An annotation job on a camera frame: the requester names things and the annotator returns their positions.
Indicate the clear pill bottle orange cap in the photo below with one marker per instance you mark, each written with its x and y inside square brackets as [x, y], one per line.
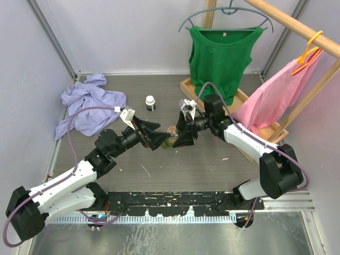
[174, 137]

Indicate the wooden clothes rack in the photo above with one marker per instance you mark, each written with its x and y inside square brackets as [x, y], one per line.
[275, 132]

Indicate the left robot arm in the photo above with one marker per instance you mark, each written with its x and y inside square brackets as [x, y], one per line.
[28, 211]

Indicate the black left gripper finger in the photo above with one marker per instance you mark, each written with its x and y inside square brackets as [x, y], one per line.
[156, 139]
[146, 126]

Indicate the white capped dark pill bottle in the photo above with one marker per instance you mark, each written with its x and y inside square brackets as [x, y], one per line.
[150, 103]

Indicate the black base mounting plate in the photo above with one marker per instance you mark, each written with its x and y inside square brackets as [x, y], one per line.
[203, 203]

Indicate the green tank top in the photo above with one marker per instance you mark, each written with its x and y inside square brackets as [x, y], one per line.
[220, 57]

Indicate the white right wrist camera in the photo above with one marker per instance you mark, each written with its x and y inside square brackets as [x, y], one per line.
[188, 108]

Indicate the pink shirt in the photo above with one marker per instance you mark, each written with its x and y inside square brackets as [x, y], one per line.
[269, 102]

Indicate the grey clothes hanger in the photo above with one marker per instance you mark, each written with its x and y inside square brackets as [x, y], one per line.
[239, 12]

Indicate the lavender crumpled shirt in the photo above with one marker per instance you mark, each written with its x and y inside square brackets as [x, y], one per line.
[89, 94]

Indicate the yellow clothes hanger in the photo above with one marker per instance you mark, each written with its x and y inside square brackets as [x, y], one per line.
[308, 55]

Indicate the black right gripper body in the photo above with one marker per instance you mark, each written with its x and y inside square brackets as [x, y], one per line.
[194, 126]

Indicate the green pill organizer box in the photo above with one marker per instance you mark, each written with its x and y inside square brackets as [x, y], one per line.
[167, 143]

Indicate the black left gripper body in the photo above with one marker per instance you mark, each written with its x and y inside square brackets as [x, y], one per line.
[137, 128]

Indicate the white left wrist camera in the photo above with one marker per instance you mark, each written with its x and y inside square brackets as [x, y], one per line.
[126, 114]

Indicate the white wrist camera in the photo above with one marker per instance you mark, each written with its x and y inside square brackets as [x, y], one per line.
[188, 108]
[126, 114]

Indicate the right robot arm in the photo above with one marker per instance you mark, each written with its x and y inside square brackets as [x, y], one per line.
[278, 166]

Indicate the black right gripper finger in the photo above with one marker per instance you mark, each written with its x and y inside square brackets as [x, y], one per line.
[184, 139]
[181, 125]

